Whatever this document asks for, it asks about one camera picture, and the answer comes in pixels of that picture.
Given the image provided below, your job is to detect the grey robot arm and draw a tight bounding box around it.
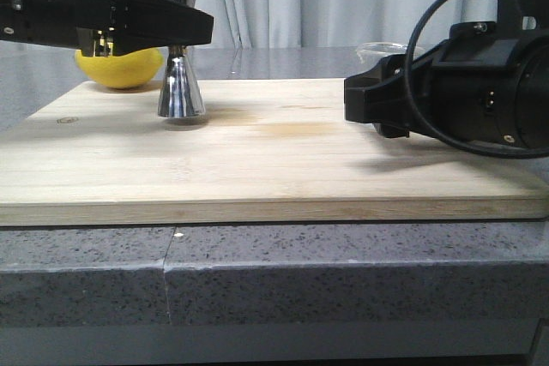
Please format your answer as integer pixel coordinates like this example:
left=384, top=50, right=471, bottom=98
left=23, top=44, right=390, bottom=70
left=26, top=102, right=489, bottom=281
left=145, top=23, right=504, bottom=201
left=344, top=0, right=548, bottom=159

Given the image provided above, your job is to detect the steel double jigger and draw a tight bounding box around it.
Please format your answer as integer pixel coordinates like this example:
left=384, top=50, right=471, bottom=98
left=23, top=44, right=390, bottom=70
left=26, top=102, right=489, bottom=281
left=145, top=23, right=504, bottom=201
left=158, top=0, right=206, bottom=119

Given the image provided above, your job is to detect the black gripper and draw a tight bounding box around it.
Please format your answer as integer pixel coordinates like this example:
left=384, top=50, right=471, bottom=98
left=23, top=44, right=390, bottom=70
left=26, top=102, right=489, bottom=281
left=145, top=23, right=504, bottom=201
left=344, top=21, right=548, bottom=147
left=1, top=0, right=214, bottom=57

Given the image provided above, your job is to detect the yellow lemon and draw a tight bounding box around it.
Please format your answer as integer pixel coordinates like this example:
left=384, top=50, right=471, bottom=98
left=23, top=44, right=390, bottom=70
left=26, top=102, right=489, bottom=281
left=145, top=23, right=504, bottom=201
left=74, top=48, right=164, bottom=89

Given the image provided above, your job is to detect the wooden cutting board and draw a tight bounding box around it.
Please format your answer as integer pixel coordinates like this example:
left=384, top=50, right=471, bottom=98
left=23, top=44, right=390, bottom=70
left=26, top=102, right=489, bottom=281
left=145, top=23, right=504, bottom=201
left=1, top=79, right=548, bottom=226

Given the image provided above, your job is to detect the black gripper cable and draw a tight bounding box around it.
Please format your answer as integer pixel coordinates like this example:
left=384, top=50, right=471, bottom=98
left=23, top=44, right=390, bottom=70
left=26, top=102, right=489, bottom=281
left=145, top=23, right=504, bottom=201
left=405, top=0, right=549, bottom=159

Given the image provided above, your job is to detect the grey drawer front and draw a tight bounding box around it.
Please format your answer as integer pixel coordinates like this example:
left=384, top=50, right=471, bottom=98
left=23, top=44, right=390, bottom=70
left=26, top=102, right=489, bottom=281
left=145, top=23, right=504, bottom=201
left=1, top=319, right=548, bottom=365

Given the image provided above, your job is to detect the clear glass beaker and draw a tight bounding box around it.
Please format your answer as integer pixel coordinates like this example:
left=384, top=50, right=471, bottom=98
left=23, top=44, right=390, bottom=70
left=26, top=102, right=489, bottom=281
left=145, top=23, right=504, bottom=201
left=355, top=42, right=407, bottom=63

